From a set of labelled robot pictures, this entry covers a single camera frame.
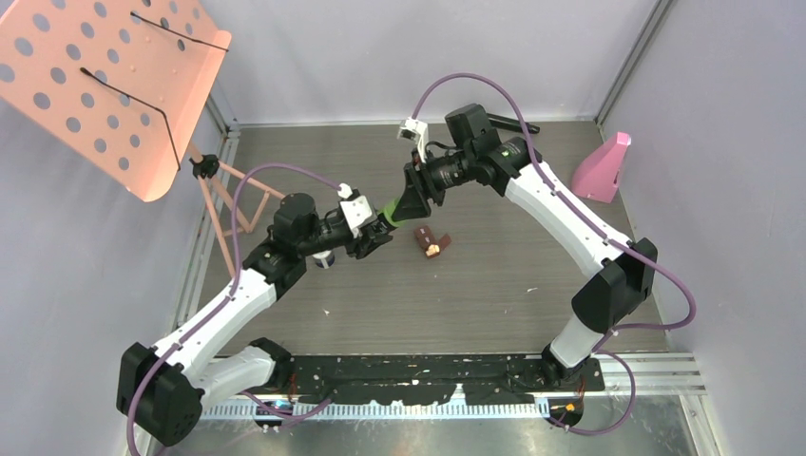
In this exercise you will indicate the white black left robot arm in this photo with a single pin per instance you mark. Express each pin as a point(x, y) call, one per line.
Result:
point(164, 389)

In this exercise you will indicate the black microphone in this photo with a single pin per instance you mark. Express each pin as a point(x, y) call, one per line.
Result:
point(512, 125)

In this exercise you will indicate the pink wedge object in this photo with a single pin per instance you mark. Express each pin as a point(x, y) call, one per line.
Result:
point(598, 176)

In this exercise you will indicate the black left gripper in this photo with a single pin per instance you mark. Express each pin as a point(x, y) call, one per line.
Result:
point(370, 239)

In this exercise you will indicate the brown translucent pill container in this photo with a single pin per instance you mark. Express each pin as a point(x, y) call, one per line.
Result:
point(426, 237)

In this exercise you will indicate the green bottle cap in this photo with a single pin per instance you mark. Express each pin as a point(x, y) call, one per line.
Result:
point(388, 211)

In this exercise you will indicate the green black pill bottle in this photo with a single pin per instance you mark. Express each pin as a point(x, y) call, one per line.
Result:
point(382, 222)

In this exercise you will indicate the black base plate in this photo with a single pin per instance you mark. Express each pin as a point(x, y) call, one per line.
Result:
point(421, 380)

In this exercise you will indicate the white capped pill bottle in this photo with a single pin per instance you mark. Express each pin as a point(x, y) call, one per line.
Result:
point(324, 259)

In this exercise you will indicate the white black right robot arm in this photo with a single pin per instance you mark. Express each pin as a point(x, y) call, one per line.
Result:
point(618, 272)

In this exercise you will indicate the pink music stand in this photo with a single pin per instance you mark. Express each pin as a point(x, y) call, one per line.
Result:
point(123, 84)

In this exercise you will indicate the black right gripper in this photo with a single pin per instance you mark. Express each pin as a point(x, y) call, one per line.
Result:
point(418, 191)

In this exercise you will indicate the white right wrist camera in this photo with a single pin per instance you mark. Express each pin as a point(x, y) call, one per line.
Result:
point(417, 132)

